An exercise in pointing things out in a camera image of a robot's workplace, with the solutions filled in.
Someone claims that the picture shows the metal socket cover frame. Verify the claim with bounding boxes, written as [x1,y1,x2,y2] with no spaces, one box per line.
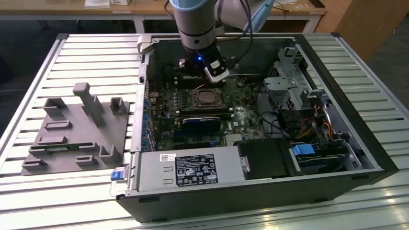
[191,88,223,109]

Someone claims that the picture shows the silver CPU green edge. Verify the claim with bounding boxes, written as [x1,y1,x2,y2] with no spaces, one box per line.
[197,91,218,104]

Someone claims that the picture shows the CPU socket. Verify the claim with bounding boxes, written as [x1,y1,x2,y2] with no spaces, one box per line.
[189,87,225,111]

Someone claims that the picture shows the black graphics card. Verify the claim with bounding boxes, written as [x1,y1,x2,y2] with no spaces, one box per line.
[181,116,222,134]

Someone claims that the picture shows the green motherboard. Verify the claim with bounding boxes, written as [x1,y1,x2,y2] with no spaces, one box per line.
[148,71,266,153]

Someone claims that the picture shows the grey metal drive cage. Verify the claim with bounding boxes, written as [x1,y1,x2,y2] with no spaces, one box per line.
[262,47,330,111]

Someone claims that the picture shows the silver chipset heatsink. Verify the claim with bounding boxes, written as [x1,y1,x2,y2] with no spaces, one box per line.
[225,134,245,146]

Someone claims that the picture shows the black plastic drive box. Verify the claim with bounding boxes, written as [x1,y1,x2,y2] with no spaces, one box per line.
[234,140,297,180]

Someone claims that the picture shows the grey parts rack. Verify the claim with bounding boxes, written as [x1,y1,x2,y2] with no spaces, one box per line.
[18,82,132,177]

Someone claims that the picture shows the wooden desk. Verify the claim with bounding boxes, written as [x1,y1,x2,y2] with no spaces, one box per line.
[0,0,329,34]

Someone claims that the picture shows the grey power supply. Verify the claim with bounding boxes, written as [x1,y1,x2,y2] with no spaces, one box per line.
[125,146,250,192]

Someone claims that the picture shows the blue disk carrier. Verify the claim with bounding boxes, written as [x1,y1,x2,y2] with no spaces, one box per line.
[289,143,350,172]

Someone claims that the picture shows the blue plastic latch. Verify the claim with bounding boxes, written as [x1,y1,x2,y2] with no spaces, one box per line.
[110,167,126,182]

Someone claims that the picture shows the green RAM stick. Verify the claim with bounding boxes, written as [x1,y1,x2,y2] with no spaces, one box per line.
[44,143,94,151]

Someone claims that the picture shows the wooden cabinet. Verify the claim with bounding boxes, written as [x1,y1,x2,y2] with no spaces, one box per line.
[314,0,409,62]

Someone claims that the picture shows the black grey PC case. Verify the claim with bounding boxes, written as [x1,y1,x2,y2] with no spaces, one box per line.
[114,32,399,223]

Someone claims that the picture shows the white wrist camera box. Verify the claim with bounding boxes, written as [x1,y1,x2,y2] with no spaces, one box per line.
[203,59,230,84]

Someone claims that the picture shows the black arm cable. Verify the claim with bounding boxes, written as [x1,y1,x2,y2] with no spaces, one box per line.
[222,0,255,70]

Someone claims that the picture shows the orange yellow power wires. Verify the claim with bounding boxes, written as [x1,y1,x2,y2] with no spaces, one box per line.
[295,103,335,142]

